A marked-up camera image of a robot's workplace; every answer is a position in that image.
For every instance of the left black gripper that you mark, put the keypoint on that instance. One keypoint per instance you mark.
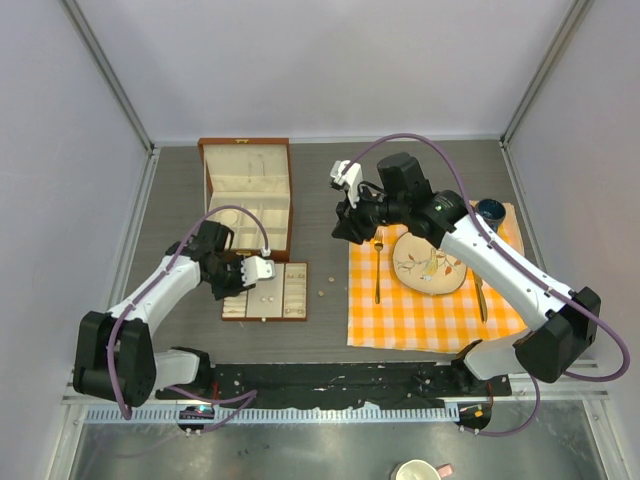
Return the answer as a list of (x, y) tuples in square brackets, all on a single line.
[(238, 286)]

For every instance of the brown jewelry tray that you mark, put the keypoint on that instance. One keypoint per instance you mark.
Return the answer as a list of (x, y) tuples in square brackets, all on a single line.
[(289, 289)]

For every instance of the gold fork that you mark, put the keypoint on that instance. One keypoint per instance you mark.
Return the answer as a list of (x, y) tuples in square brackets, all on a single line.
[(378, 247)]

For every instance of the white pink mug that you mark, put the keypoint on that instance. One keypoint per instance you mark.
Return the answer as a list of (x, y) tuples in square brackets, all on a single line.
[(420, 470)]

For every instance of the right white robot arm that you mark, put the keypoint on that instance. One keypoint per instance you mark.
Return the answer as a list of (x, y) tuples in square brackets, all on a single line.
[(559, 321)]

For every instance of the yellow checkered cloth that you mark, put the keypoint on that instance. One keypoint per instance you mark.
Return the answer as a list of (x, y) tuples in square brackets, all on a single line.
[(408, 320)]

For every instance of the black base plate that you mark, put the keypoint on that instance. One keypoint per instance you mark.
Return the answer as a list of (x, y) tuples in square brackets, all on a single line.
[(337, 386)]

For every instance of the dark blue bowl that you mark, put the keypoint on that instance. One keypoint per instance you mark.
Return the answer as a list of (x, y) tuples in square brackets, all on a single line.
[(492, 211)]

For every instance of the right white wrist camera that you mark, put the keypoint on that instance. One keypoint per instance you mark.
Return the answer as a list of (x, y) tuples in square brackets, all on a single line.
[(346, 176)]

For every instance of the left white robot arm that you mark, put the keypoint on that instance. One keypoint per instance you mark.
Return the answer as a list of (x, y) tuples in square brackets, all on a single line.
[(115, 359)]

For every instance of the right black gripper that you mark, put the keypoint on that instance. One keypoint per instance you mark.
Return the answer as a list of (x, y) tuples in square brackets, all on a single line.
[(351, 225)]

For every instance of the bird pattern plate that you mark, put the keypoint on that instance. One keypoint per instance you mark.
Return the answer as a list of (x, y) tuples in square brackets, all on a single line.
[(422, 267)]

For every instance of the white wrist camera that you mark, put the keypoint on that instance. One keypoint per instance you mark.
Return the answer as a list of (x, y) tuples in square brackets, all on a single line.
[(346, 176), (256, 268)]

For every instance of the gold knife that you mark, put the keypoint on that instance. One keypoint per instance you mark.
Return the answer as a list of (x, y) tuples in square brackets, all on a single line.
[(478, 283)]

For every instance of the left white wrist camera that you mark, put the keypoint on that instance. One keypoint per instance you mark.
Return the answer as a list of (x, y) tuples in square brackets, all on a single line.
[(256, 268)]

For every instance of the brown jewelry box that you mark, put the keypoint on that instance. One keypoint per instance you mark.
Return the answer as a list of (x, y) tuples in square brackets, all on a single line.
[(255, 174)]

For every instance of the white cable duct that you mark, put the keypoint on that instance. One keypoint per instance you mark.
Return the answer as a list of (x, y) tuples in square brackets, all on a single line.
[(193, 413)]

